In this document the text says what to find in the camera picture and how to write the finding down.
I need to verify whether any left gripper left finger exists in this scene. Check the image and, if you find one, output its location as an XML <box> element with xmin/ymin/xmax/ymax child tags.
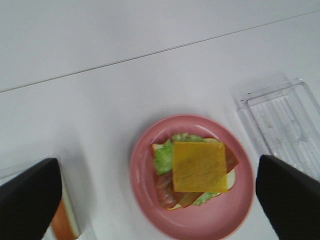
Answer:
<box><xmin>0</xmin><ymin>158</ymin><xmax>62</xmax><ymax>240</ymax></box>

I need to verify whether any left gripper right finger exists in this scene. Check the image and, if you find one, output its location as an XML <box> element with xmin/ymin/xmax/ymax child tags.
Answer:
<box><xmin>255</xmin><ymin>155</ymin><xmax>320</xmax><ymax>240</ymax></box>

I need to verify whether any yellow cheese slice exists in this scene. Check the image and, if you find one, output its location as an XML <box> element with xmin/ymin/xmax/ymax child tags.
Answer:
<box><xmin>172</xmin><ymin>141</ymin><xmax>228</xmax><ymax>193</ymax></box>

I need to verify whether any bacon strip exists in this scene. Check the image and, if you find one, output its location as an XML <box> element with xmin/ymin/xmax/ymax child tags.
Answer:
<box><xmin>156</xmin><ymin>149</ymin><xmax>239</xmax><ymax>211</ymax></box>
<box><xmin>178</xmin><ymin>192</ymin><xmax>203</xmax><ymax>208</ymax></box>

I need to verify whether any green lettuce leaf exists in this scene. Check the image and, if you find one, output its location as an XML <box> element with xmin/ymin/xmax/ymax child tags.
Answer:
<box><xmin>152</xmin><ymin>133</ymin><xmax>218</xmax><ymax>206</ymax></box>

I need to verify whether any left clear plastic tray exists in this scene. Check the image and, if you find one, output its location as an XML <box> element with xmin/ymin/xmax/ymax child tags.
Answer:
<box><xmin>0</xmin><ymin>157</ymin><xmax>81</xmax><ymax>240</ymax></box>

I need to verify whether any clear plastic tray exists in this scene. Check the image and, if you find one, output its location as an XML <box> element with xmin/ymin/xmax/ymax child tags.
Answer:
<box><xmin>0</xmin><ymin>157</ymin><xmax>81</xmax><ymax>240</ymax></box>
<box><xmin>235</xmin><ymin>78</ymin><xmax>320</xmax><ymax>180</ymax></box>

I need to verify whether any pink round plate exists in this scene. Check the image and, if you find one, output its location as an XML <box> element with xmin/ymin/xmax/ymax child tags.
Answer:
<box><xmin>130</xmin><ymin>114</ymin><xmax>255</xmax><ymax>240</ymax></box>

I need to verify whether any right clear plastic tray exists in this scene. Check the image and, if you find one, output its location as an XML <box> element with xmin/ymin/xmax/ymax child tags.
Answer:
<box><xmin>235</xmin><ymin>78</ymin><xmax>320</xmax><ymax>180</ymax></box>

